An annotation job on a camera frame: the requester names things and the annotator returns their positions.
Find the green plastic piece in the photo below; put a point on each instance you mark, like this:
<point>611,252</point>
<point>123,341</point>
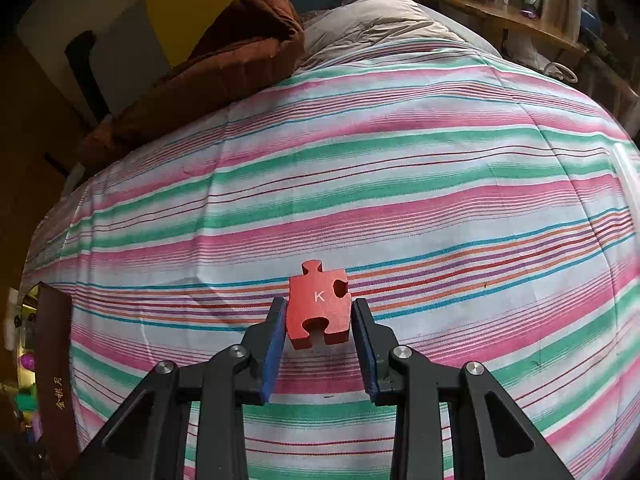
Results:
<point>25,401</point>

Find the brown quilt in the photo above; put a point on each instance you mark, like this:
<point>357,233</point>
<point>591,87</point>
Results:
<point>225,60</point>

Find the gold tin box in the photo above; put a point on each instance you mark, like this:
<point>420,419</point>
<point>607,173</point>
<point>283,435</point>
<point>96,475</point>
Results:
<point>55,360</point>

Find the beige duvet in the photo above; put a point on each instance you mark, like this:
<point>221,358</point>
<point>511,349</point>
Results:
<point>380,25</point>

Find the purple plastic piece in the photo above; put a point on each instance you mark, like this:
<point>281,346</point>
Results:
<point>26,361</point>

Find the black rolled mat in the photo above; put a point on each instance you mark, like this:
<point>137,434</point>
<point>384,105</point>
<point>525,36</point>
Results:
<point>82,70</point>

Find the striped bedsheet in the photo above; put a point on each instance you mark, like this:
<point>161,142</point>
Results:
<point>400,185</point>

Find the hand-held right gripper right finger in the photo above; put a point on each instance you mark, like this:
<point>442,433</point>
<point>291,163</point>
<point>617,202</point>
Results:
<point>367,355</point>

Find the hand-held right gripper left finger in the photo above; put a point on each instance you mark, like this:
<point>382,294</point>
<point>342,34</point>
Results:
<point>272,355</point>

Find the wooden shelf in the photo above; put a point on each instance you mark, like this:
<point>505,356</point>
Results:
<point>500,15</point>

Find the wooden wardrobe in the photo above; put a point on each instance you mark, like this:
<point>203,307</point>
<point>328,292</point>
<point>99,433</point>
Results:
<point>30,160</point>

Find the red puzzle piece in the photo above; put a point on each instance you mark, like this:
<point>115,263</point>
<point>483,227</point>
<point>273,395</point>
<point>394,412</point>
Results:
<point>315,310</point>

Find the grey yellow blue headboard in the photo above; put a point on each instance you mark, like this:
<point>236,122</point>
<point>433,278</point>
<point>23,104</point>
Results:
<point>200,5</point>

